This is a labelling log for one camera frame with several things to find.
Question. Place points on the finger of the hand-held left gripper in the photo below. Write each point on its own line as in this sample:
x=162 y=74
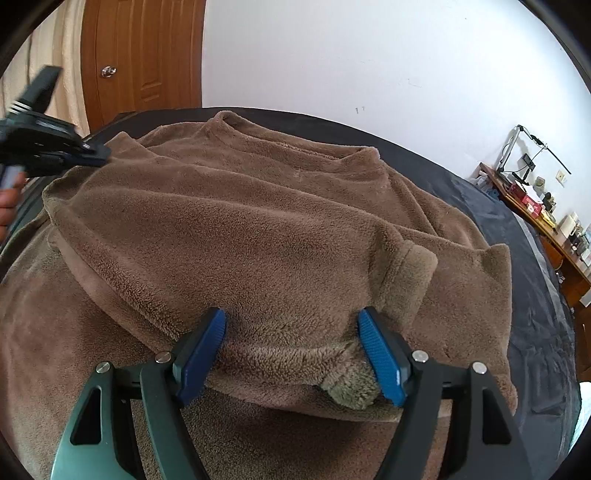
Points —
x=90 y=154

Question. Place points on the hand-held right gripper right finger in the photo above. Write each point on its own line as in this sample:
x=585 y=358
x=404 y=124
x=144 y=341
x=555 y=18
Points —
x=381 y=357

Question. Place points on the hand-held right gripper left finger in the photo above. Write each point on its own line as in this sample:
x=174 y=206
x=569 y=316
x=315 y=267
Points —
x=203 y=355

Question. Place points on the brown fleece sweater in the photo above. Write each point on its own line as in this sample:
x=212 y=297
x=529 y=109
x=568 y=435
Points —
x=277 y=221

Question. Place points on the person's left hand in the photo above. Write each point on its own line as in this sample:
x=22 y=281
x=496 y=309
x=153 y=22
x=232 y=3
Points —
x=8 y=207

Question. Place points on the beige curtain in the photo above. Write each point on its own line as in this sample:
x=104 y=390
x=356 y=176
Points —
x=60 y=41

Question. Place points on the wooden door with round knob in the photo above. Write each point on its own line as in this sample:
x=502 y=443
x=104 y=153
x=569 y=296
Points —
x=147 y=55

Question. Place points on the black bed sheet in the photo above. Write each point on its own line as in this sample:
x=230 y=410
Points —
x=531 y=277

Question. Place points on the wooden desk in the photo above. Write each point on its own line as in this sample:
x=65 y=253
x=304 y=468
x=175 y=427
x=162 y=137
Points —
x=568 y=267

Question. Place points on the red box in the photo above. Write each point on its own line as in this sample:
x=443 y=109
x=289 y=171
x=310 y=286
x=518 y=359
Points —
x=526 y=198

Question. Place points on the white thermos jug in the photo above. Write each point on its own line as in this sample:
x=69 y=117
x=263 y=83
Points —
x=569 y=225

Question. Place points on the wall socket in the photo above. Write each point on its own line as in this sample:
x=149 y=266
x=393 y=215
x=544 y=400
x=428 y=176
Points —
x=561 y=177

